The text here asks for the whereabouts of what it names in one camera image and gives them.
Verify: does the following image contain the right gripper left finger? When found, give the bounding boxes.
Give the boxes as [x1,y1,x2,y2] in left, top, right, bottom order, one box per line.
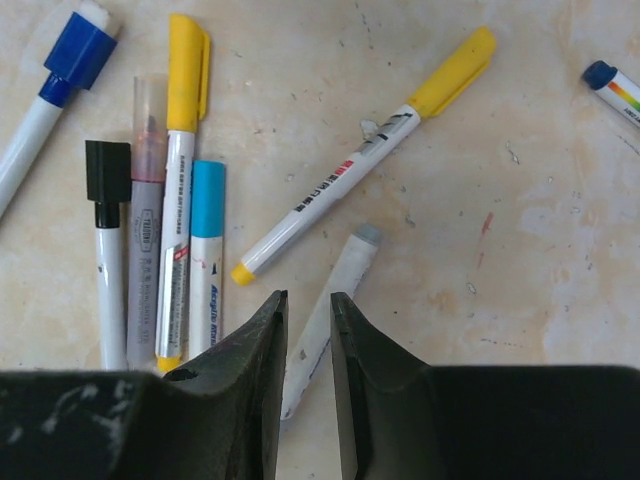
[1,291,288,479]

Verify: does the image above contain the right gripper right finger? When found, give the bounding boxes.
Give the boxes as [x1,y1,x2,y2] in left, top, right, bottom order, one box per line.
[331,293,639,479]

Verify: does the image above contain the grey cap marker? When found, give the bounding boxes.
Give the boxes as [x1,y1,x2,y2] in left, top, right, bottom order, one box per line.
[280,223,382,421]

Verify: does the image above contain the cyan cap marker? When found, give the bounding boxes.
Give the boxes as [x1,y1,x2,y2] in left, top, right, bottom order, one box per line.
[188,160,226,359]

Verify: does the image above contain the black cap marker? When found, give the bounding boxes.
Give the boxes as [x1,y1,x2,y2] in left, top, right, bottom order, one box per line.
[85,140,132,370]

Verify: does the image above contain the clear grey marker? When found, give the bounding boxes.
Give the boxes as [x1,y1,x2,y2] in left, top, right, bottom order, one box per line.
[127,74,167,370]

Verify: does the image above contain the yellow cap short marker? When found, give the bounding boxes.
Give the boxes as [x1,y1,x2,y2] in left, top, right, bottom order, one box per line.
[231,26,497,286]

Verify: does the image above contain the yellow cap silver marker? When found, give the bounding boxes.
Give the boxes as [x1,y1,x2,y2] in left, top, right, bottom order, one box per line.
[155,13,211,372]

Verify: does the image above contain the navy cap rainbow marker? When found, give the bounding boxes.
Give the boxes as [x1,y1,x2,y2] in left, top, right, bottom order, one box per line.
[581,60,640,128]

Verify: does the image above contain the blue cap whiteboard marker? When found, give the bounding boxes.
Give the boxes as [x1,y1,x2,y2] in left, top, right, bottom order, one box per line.
[1,1,120,211]

